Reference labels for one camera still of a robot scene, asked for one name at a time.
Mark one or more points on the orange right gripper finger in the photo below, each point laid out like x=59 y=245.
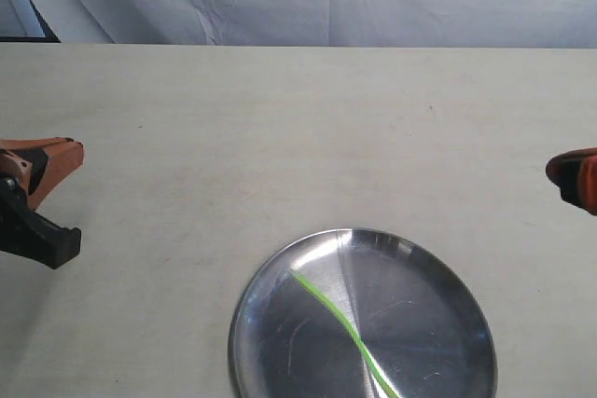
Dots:
x=574 y=173

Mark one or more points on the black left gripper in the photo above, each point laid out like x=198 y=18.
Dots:
x=30 y=170

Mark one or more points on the round steel plate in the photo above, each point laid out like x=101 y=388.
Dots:
x=416 y=316

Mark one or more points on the green strip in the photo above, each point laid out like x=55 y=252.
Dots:
x=373 y=366

